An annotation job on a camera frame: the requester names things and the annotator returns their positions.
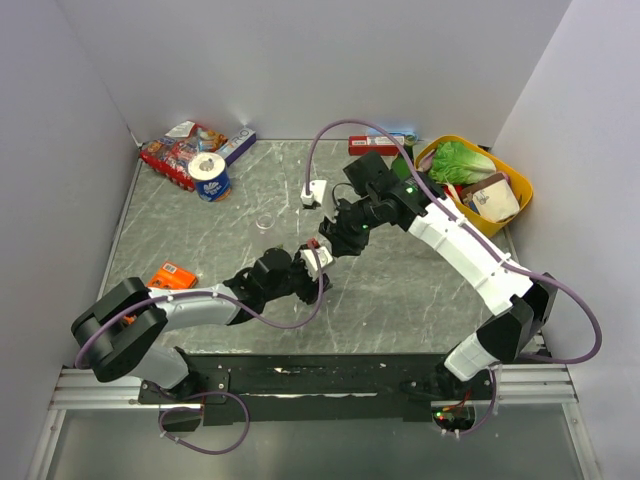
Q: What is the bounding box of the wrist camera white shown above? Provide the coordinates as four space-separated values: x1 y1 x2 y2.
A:
300 180 337 223
299 239 335 281

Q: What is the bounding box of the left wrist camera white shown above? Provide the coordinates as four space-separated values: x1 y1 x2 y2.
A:
299 239 335 281

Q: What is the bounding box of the yellow plastic basket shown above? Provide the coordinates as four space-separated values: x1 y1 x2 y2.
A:
414 135 533 238

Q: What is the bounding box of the clear bottle yellow label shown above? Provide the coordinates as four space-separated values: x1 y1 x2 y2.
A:
253 213 284 252

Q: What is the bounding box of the red item in basket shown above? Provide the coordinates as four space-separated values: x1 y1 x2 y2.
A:
442 183 461 203

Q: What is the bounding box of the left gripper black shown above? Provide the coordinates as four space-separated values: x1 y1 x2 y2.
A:
263 243 332 302

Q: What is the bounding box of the beige paper carton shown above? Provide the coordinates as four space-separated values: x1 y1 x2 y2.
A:
460 172 520 223

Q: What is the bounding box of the red box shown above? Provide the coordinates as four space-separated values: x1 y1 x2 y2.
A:
348 135 399 156

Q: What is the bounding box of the electronics board with leds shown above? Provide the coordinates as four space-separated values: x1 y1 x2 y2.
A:
432 401 477 438

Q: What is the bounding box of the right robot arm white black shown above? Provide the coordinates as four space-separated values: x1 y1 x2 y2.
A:
300 152 557 399

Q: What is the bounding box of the green glass bottle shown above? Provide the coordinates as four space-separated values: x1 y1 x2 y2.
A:
391 133 418 180

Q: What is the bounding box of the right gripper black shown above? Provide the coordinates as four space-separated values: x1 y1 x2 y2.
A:
318 194 382 259

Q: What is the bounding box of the purple white box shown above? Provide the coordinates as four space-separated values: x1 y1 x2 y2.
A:
217 127 257 166

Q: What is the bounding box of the purple onion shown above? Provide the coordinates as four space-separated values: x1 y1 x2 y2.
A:
416 150 436 172

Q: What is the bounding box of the green lettuce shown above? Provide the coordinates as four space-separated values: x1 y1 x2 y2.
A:
428 141 497 185

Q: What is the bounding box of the orange snack box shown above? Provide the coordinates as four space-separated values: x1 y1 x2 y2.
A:
147 261 198 290

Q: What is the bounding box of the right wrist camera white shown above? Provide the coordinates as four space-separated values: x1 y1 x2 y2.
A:
300 180 337 223

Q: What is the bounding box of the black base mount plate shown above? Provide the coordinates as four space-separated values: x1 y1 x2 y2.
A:
138 353 497 426

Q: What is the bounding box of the purple cable loop front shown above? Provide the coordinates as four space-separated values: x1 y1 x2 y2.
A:
158 388 251 456

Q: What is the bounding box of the toilet paper roll blue wrap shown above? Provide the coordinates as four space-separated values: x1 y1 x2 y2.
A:
188 152 232 202

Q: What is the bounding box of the aluminium rail frame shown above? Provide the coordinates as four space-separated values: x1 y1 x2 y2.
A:
26 364 577 479

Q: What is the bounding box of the red snack bag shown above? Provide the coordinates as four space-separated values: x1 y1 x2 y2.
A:
139 121 228 192

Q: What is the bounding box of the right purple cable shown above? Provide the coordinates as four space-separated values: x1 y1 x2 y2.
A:
304 117 603 363

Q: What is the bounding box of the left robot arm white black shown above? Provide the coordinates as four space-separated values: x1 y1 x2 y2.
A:
71 242 335 402

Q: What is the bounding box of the blue box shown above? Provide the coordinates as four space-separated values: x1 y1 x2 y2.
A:
366 127 420 144

